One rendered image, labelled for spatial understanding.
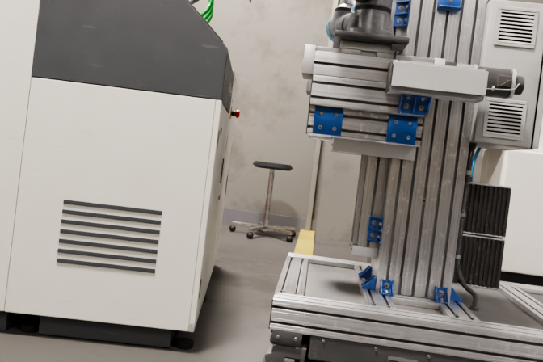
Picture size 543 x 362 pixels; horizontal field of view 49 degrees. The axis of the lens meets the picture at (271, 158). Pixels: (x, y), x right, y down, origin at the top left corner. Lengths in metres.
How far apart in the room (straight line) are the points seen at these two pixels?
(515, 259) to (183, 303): 2.60
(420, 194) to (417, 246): 0.18
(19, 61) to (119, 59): 0.30
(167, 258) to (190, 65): 0.60
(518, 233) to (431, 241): 1.98
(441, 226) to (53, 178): 1.25
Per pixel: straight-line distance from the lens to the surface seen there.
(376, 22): 1.87
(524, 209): 4.02
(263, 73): 5.11
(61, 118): 1.90
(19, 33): 1.97
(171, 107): 1.84
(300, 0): 5.21
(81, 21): 1.92
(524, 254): 4.05
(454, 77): 1.75
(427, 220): 2.05
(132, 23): 1.89
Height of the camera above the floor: 0.65
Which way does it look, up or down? 1 degrees down
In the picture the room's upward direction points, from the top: 7 degrees clockwise
